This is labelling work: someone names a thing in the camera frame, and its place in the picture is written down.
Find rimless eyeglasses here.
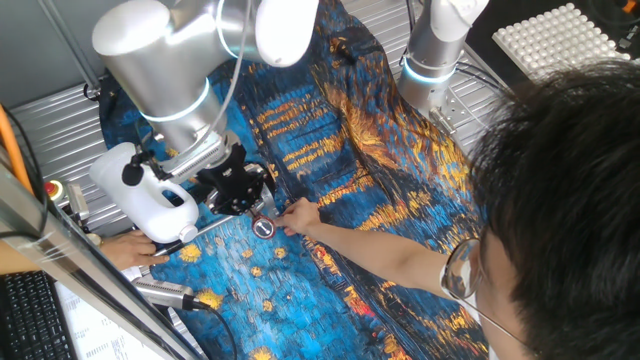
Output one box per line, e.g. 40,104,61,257
438,237,546,360

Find black table mat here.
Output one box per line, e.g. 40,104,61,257
464,0,640,91

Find black camera cable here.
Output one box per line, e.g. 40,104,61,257
192,298,239,360

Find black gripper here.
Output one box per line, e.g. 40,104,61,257
197,144,277,217

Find silver camera with black plug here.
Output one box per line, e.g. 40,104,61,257
130,277,197,312

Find bare forearm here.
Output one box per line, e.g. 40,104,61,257
309,222,451,301

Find black foam ball on stalk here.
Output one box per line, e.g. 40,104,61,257
121,149,159,187

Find person bare hand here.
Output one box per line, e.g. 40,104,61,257
98,229,171,272
273,196,324,237

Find grey wrist camera mount plate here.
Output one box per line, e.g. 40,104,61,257
159,132,231,185

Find lever with red-brown wooden handle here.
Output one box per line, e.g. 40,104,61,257
249,213,278,241

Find printed white paper sheet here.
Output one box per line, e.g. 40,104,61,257
53,267,166,360

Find starry night painted tablecloth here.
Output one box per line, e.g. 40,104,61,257
97,0,494,360

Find orange tube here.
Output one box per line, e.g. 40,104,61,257
0,103,34,196

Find silver threaded rod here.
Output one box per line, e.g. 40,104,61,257
149,214,236,257

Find black keyboard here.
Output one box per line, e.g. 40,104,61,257
0,272,79,360

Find thin aluminium profile post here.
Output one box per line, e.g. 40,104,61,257
37,0,101,92

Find white studded building baseplate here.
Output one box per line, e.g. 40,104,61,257
491,2,632,84

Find silver ratchet clamp head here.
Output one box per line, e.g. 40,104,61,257
257,162,282,221

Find white plastic jug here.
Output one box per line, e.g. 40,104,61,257
88,141,200,245

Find ribbed silver camera box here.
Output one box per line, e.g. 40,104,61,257
64,182,91,222

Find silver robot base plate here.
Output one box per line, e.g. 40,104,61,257
428,91,472,137

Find red emergency stop button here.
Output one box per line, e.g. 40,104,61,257
43,179,69,207

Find person head black hair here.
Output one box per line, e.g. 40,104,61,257
469,59,640,360

